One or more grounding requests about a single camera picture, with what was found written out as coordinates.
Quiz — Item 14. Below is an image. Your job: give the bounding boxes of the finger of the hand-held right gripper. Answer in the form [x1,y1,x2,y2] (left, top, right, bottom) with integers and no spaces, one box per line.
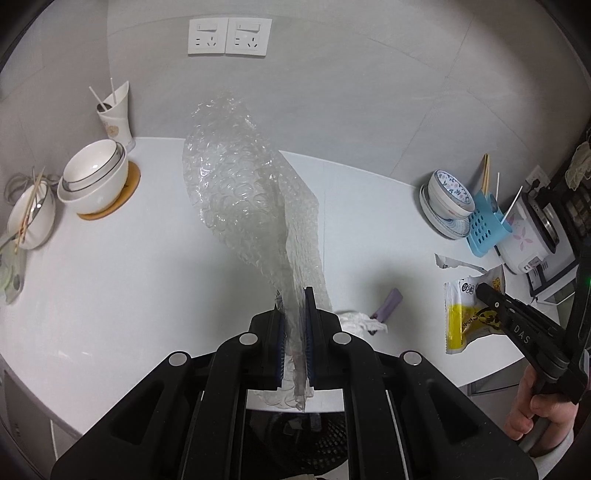
[493,308,572,376]
[475,282,561,334]

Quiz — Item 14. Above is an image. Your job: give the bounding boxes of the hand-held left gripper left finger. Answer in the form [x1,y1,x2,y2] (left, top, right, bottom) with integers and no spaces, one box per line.
[50,310,284,480]

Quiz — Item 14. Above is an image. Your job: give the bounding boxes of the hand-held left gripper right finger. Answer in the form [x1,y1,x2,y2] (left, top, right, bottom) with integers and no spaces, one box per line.
[302,286,548,480]

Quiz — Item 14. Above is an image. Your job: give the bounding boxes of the yellow and white snack packet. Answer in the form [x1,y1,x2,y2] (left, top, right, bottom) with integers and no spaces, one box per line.
[443,267,509,355]

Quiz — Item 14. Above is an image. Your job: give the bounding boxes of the black mesh trash bin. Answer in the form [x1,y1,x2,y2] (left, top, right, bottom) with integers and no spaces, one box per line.
[242,388,352,480]

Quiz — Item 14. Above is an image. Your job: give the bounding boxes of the clear bubble wrap sheet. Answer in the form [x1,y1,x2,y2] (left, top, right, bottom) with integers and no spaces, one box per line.
[181,90,334,411]

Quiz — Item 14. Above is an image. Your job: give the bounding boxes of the person's right forearm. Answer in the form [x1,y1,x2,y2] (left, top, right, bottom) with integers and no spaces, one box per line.
[531,431,583,480]

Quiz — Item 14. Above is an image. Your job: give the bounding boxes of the person's right hand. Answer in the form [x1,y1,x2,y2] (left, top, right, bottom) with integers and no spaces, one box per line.
[504,367,578,457]

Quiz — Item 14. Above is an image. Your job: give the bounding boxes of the crumpled white tissue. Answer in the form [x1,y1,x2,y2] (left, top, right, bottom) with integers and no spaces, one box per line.
[339,311,389,336]

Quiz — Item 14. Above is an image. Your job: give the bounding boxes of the white floral rice cooker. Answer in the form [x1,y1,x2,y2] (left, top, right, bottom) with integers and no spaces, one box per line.
[496,191,575,275]

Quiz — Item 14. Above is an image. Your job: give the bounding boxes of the torn white wrapper strip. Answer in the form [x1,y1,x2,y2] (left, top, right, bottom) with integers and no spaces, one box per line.
[434,252,486,273]

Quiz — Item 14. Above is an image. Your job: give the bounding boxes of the blue utensil holder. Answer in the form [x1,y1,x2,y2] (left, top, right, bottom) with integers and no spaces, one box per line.
[465,191,514,257]

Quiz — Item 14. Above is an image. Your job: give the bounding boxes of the purple wrapper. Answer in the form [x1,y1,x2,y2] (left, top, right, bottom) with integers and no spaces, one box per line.
[370,288,403,322]

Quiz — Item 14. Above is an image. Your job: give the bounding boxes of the black grid rack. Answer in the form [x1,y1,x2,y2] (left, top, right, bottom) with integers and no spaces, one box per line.
[549,174,591,259]

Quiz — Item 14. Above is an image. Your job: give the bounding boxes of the blue patterned bowl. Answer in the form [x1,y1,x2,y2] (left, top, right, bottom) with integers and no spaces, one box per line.
[427,169,476,220]

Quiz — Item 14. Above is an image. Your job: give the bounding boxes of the pale green cloth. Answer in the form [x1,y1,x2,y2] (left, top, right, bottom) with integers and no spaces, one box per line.
[566,141,591,191]

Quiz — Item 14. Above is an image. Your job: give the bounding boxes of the round wooden coaster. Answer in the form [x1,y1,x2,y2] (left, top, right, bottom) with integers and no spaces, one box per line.
[76,161,140,221]

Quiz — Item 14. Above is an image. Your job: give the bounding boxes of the stacked white bowls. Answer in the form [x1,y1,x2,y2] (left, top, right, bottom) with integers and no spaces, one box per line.
[57,147,129,215]

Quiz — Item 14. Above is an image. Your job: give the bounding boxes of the white dark-rimmed bowl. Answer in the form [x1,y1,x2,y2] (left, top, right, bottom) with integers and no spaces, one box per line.
[62,138,126,192]

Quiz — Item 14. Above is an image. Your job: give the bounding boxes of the grey cabinet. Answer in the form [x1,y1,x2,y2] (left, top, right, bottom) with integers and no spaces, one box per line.
[0,355,93,480]

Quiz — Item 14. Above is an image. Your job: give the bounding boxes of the white bowl with chopsticks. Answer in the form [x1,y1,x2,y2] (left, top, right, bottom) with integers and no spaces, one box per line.
[7,180,57,251]

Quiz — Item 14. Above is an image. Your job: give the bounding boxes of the tall white paper cup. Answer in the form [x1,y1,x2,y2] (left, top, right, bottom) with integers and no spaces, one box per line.
[96,82,136,151]

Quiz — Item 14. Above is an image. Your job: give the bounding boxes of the pale green dish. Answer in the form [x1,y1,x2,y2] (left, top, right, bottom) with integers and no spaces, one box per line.
[0,231,27,305]

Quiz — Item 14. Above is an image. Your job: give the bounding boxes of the white wall outlet with plug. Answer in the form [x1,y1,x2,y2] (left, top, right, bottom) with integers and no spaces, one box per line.
[526,167,552,192]

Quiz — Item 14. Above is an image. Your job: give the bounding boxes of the grey cable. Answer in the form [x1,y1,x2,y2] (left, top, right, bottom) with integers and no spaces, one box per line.
[4,172,64,205]

